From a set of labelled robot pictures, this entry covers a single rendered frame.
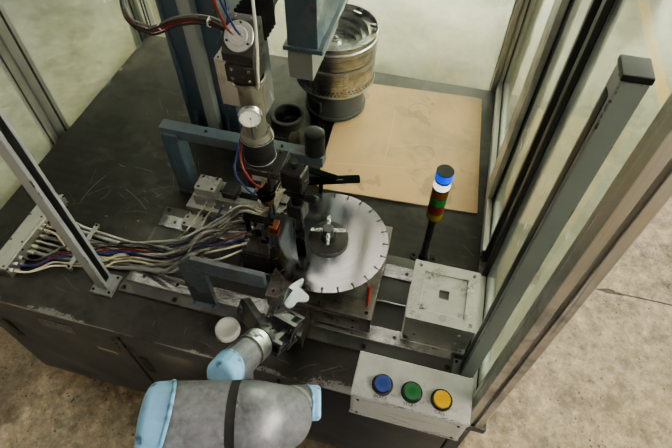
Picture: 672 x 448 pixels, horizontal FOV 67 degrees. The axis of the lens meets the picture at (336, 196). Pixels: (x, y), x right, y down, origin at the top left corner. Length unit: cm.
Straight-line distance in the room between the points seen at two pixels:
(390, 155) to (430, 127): 22
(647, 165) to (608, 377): 194
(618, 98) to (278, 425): 61
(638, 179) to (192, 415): 63
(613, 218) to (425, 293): 80
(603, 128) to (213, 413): 64
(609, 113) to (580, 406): 183
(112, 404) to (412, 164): 152
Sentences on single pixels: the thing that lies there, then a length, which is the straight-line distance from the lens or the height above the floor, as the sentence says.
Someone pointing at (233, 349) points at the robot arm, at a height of 108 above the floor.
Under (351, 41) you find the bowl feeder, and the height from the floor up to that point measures 104.
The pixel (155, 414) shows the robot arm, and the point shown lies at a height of 139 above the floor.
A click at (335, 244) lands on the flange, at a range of 139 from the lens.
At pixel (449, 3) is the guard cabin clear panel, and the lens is 211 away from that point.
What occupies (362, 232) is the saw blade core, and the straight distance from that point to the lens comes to 143.
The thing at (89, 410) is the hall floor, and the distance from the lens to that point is 241.
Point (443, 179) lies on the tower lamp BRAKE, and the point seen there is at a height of 115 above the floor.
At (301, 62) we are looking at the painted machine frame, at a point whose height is 129.
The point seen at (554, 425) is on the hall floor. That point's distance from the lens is 236.
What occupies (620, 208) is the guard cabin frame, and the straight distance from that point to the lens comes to 68.
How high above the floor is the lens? 212
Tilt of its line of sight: 51 degrees down
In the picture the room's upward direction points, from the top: straight up
